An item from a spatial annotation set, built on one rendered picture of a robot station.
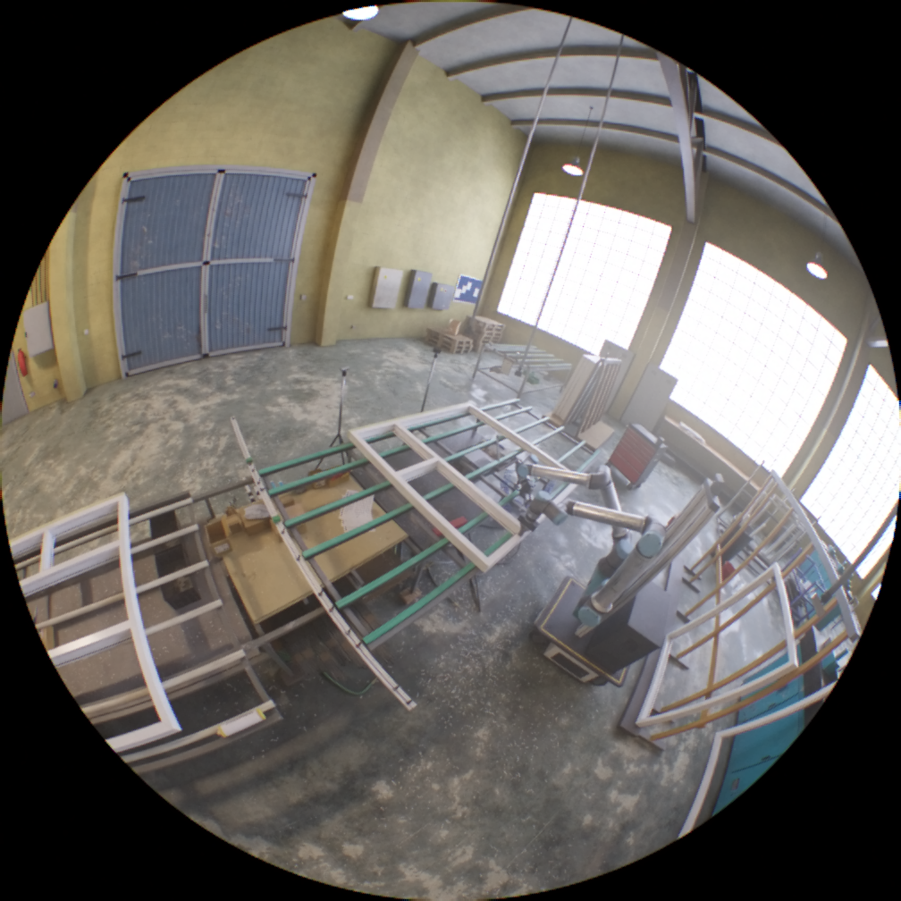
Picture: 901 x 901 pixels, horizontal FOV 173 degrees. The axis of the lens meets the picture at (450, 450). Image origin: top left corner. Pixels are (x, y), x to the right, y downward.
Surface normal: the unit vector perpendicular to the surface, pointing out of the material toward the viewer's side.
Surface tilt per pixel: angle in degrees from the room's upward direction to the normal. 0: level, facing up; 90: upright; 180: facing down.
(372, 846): 0
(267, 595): 0
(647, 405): 90
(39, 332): 90
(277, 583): 0
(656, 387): 90
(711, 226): 90
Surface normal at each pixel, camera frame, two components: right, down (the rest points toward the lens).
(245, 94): 0.69, 0.54
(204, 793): 0.25, -0.80
